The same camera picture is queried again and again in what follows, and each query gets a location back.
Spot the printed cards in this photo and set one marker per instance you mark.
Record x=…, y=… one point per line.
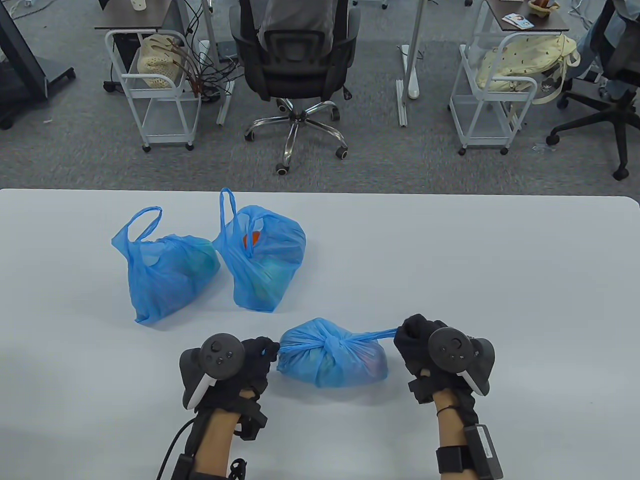
x=517, y=21

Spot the black stand base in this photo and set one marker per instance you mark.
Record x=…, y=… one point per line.
x=20, y=75

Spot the person's left forearm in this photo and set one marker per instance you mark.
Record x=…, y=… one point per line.
x=215, y=440

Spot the yellow patterned cloth bag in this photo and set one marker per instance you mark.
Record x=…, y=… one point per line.
x=520, y=60

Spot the blue plastic bag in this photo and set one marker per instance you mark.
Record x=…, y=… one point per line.
x=330, y=365
x=170, y=275
x=265, y=260

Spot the black forearm sensor box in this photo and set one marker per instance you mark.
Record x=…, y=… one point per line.
x=485, y=450
x=184, y=467

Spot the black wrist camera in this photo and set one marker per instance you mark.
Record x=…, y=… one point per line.
x=422, y=390
x=252, y=422

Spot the grey tracking controller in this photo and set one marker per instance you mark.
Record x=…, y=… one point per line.
x=452, y=350
x=220, y=355

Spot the cream knit bag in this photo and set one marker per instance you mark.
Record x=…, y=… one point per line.
x=155, y=65

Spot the person's right hand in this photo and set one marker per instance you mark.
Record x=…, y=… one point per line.
x=412, y=345

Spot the person's right forearm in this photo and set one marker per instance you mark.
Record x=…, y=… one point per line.
x=447, y=430

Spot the white desk leg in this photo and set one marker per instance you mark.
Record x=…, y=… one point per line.
x=414, y=50
x=212, y=35

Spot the black chair chrome base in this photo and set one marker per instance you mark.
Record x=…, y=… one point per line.
x=295, y=65

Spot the brown desk top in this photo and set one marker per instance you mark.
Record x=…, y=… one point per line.
x=545, y=22
x=130, y=20

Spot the person's left hand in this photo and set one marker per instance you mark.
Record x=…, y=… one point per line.
x=250, y=370

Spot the brown woven basket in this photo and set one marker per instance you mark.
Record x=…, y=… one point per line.
x=542, y=7

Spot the white rolling cart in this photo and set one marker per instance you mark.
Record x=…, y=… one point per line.
x=165, y=122
x=482, y=125

